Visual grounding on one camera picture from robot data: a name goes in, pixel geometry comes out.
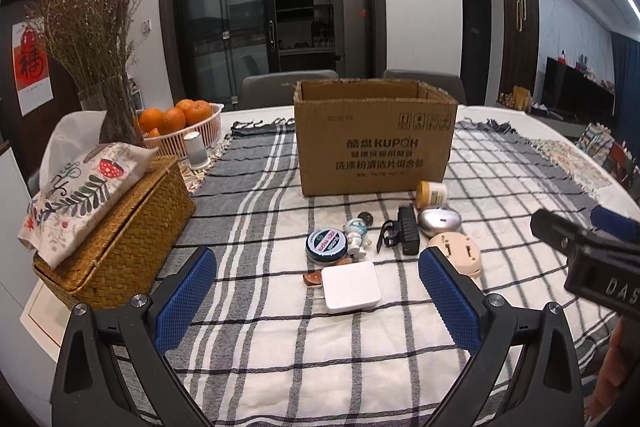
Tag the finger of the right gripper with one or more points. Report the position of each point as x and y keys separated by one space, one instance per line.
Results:
x=608 y=221
x=560 y=234

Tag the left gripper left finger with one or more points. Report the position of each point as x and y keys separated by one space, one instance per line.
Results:
x=89 y=388

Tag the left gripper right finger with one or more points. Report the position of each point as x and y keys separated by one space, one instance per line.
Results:
x=544 y=389

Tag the round beige plastic device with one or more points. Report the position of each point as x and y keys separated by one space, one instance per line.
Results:
x=461 y=251

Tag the silver oval mouse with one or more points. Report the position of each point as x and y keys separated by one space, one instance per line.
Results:
x=435 y=221

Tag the small jar yellow lid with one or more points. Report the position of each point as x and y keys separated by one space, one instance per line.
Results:
x=430 y=194

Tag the black clip device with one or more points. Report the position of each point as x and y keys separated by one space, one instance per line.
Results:
x=402 y=231

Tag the white square charger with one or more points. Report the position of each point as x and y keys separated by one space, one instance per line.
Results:
x=350 y=287

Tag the brown leather key case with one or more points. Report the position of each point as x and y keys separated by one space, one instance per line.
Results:
x=314 y=278

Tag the person's right hand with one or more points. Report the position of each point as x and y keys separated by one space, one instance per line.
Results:
x=612 y=375

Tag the patterned floral placemat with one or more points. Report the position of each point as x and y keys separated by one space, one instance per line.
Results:
x=579 y=167

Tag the woven wicker tissue box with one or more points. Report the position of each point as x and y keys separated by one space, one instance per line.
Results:
x=124 y=253

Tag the black tv cabinet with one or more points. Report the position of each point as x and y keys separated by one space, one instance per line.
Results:
x=572 y=95

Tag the floral fabric tissue cover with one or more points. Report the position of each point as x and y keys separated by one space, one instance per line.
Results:
x=67 y=209

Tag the grey dining chair right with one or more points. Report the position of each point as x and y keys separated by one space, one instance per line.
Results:
x=452 y=84

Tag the grey dining chair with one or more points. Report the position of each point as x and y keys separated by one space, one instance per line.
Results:
x=272 y=90
x=452 y=84

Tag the black coin button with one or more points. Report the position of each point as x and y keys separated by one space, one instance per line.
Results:
x=367 y=218

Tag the plaid fringed tablecloth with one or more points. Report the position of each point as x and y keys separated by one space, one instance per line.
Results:
x=263 y=350

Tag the brown cardboard box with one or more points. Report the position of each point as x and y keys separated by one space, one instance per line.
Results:
x=360 y=136

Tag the small white cylinder speaker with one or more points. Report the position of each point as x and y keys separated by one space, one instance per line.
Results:
x=195 y=150

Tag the white fruit basket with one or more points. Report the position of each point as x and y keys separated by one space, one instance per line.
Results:
x=172 y=144

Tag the glass flower vase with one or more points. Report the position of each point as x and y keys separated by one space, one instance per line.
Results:
x=120 y=123

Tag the orange fruit front left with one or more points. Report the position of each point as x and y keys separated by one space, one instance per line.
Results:
x=149 y=119

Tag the orange fruit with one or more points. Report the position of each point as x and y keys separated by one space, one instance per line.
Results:
x=197 y=111
x=149 y=119
x=171 y=121

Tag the orange fruit centre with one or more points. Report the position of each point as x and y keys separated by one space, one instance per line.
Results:
x=171 y=121

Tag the orange fruit right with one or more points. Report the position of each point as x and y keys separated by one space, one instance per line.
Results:
x=197 y=111

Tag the red fu poster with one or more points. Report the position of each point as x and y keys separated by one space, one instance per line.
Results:
x=30 y=69

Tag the grey dining chair left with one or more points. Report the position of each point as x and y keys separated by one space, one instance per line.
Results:
x=272 y=90

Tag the dried flower bouquet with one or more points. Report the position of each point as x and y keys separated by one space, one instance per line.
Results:
x=89 y=38

